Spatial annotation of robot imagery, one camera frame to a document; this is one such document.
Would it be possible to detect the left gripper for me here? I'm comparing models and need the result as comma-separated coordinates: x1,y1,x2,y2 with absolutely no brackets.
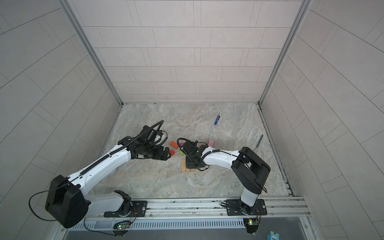
142,143,174,160

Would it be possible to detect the natural wood block 31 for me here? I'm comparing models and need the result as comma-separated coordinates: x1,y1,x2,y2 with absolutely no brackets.
181,159,187,173

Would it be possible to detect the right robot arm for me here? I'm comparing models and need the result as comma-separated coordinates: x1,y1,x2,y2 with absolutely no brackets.
177,138,271,217

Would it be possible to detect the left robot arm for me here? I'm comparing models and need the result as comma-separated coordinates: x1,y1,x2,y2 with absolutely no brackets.
45,121,171,228

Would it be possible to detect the orange rectangular block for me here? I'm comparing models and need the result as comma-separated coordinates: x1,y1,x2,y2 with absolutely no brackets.
170,141,179,149

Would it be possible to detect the blue marker pen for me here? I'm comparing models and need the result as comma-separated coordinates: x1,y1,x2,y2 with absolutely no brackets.
214,112,222,125

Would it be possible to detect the dark grey pen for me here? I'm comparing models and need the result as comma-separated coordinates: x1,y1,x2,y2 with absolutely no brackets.
256,135,264,148

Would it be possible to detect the left circuit board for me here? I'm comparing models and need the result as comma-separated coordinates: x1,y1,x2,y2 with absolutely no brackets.
113,221,132,231

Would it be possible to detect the circuit board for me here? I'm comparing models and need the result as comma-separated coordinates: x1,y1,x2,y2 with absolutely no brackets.
113,221,132,231
243,219,260,234

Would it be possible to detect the right circuit board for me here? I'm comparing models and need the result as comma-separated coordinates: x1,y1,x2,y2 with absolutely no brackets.
243,219,260,234

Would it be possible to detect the light blue object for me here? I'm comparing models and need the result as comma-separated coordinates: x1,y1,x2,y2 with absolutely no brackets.
267,231,280,240

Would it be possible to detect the aluminium mounting rail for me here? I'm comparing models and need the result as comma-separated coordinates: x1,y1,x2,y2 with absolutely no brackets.
58,196,311,221

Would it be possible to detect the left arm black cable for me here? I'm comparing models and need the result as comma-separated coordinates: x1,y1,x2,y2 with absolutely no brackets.
28,179,76,223

